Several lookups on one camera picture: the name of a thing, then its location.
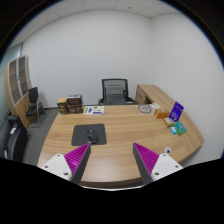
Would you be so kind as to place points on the black mesh office chair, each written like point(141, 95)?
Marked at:
point(115, 92)

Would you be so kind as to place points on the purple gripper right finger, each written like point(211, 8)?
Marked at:
point(153, 166)

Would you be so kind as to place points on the green packet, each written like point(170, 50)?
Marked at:
point(179, 128)

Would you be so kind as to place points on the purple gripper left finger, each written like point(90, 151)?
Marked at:
point(70, 166)

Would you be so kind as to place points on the wooden bookshelf cabinet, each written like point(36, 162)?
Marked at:
point(17, 84)

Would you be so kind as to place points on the dark grey computer mouse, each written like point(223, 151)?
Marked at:
point(92, 136)

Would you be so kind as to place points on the black leather armchair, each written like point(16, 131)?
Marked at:
point(13, 139)

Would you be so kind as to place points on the white leaflet with green print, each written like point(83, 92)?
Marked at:
point(93, 110)

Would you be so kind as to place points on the wooden office desk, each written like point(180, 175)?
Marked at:
point(113, 165)

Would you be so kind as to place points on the black visitor chair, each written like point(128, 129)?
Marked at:
point(35, 106)

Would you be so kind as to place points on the orange cardboard box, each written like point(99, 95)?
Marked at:
point(161, 113)

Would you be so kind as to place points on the dark grey mouse pad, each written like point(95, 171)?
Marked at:
point(79, 136)

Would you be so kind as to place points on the blue small packet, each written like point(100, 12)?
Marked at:
point(173, 130)

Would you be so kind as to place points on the wooden side cabinet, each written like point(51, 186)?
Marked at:
point(146, 94)

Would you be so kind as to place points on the purple standing card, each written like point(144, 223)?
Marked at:
point(176, 112)

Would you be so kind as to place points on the white desk cable grommet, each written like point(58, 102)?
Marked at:
point(168, 150)

